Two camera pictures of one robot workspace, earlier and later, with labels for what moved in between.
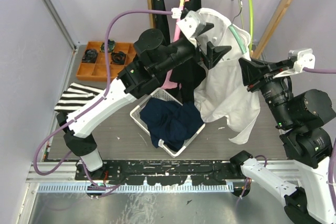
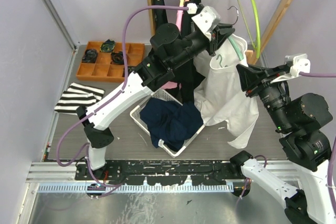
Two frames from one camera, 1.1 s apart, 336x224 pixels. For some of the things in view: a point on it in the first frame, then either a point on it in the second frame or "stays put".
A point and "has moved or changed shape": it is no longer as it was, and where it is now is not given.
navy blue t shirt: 170,121 stays put
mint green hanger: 234,33 -> 238,53
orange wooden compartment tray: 92,67 stays put
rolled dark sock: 90,55 stays put
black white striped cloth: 75,96 stays put
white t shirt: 222,87 has moved or changed shape
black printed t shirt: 158,2 stays put
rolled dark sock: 118,57 stays put
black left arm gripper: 214,53 -> 226,31
